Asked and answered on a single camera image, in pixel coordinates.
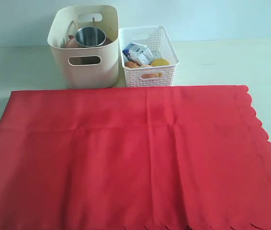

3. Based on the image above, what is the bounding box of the brown egg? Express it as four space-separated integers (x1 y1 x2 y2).
140 65 160 79

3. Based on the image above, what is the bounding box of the yellow lemon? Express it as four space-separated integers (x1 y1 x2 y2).
150 58 170 78

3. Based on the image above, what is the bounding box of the stainless steel cup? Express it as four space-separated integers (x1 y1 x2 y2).
74 26 106 48

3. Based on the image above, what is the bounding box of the fried chicken nugget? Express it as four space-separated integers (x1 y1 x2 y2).
125 61 140 69

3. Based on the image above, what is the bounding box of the brown round plate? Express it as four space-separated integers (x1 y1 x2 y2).
64 35 113 66

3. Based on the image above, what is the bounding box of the red scalloped table cloth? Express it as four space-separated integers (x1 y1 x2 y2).
0 85 271 230

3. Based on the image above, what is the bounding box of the white woven plastic basket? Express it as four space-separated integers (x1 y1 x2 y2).
119 25 179 87

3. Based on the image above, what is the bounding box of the blue white milk carton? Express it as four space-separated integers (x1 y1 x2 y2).
122 43 154 66

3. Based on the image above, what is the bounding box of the cream plastic bin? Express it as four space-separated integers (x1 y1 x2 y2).
47 5 119 89

